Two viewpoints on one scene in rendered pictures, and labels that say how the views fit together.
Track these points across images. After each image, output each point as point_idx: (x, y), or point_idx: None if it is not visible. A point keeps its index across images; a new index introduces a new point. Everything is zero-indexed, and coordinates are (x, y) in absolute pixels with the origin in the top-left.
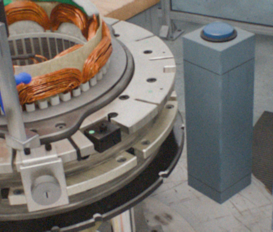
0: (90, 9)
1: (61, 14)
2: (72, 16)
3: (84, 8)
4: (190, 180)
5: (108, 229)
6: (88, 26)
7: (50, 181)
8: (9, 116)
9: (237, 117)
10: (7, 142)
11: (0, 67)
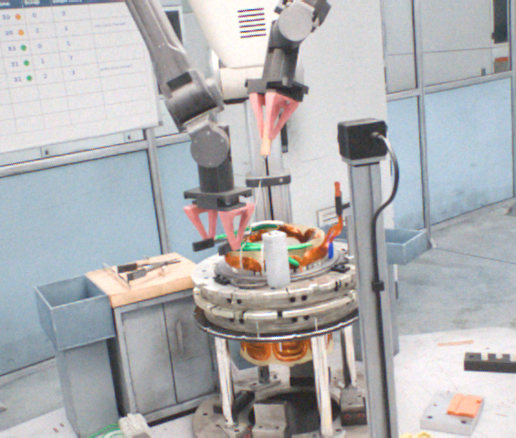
0: (280, 222)
1: (253, 237)
2: (261, 234)
3: (278, 223)
4: (241, 365)
5: (266, 391)
6: (282, 231)
7: None
8: (352, 245)
9: None
10: (349, 262)
11: (350, 220)
